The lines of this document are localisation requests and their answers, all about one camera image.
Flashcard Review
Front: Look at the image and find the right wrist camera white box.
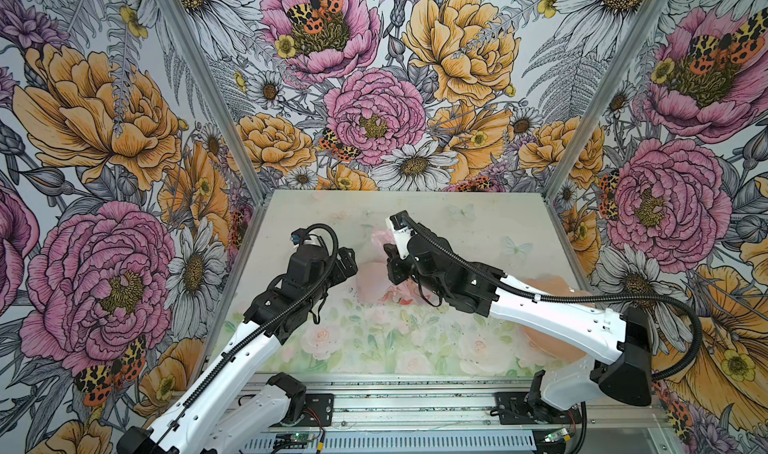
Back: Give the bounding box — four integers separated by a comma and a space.
386, 215, 415, 259

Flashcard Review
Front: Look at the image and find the pink flower-shaped plate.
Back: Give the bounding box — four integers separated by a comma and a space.
521, 274, 588, 364

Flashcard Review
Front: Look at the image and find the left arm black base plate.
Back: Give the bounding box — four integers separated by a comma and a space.
284, 393, 335, 428

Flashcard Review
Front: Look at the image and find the aluminium corner post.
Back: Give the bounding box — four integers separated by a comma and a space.
543, 0, 669, 203
156, 0, 267, 207

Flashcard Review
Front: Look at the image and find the green circuit board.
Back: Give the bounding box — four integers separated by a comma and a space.
272, 433, 316, 453
542, 428, 571, 443

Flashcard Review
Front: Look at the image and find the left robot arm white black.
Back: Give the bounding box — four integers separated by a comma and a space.
117, 223, 358, 453

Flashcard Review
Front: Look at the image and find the left aluminium corner post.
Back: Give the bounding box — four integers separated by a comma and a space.
156, 0, 267, 207

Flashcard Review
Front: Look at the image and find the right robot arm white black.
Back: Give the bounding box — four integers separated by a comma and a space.
384, 211, 652, 415

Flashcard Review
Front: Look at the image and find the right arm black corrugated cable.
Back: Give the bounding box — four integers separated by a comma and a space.
401, 212, 703, 383

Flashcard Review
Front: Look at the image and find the left green circuit board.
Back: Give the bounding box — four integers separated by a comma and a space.
272, 433, 316, 453

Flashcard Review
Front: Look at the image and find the pink plastic bag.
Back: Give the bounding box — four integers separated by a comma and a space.
355, 230, 435, 306

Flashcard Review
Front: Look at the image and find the right green circuit board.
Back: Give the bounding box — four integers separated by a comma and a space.
542, 428, 571, 443

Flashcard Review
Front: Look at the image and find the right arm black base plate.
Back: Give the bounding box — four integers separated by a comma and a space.
489, 392, 582, 425

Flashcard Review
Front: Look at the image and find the right aluminium corner post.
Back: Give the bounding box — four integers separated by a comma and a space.
543, 0, 669, 203

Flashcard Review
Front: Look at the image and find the aluminium rail frame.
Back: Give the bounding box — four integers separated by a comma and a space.
230, 372, 684, 453

